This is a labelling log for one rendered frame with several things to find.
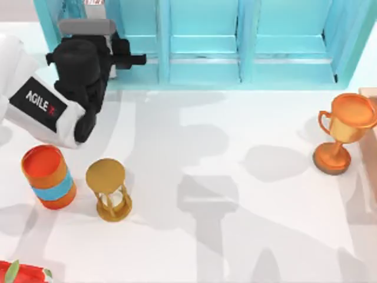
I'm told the golden hourglass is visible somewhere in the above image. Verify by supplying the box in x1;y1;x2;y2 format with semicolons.
85;158;133;223

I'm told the pale grey rounded box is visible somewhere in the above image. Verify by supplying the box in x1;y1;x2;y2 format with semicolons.
58;19;117;39

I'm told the red packet with green leaf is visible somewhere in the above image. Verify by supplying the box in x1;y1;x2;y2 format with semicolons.
0;259;54;283

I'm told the light blue rack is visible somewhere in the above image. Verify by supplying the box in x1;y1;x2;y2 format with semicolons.
32;0;377;91

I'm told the orange can with blue band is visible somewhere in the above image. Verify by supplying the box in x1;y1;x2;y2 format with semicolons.
21;144;77;210

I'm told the shallow salmon box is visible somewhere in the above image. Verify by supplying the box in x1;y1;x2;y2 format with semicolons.
352;87;377;260

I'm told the orange gold trophy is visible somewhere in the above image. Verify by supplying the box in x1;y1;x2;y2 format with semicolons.
312;93;377;176

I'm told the white container with red print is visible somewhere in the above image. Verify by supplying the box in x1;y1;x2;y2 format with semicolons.
83;0;106;21

